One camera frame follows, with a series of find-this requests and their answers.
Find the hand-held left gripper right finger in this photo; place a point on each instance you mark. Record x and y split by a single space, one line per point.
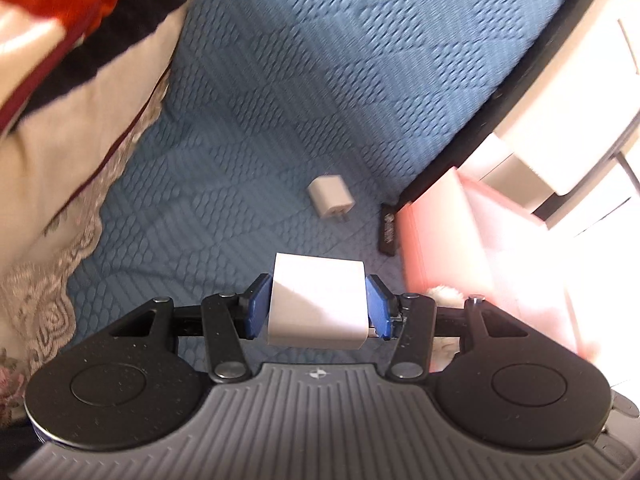
377 305

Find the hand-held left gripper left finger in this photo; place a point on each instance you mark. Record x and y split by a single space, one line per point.
257 305

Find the large white charger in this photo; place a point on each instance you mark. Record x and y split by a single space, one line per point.
315 300

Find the white plush toy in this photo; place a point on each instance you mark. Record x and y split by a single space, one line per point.
445 294

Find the pink cardboard box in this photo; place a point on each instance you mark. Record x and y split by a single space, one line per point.
435 240

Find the black flash drive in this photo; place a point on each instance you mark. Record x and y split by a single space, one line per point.
388 230

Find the small white charger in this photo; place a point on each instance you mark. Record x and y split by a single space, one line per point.
327 195

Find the blue textured mat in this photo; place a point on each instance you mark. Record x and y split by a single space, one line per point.
300 85

